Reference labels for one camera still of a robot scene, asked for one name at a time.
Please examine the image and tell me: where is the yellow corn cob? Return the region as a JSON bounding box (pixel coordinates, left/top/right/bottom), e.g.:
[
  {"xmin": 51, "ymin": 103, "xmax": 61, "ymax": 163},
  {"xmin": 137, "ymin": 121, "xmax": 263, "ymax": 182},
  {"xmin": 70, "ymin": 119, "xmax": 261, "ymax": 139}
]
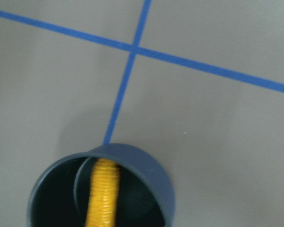
[{"xmin": 85, "ymin": 158, "xmax": 120, "ymax": 227}]

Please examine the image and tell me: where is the dark blue saucepan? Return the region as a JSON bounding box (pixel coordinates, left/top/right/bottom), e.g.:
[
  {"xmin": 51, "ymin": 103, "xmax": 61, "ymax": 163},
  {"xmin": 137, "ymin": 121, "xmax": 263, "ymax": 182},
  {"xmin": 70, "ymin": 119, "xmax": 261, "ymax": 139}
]
[{"xmin": 27, "ymin": 143, "xmax": 176, "ymax": 227}]

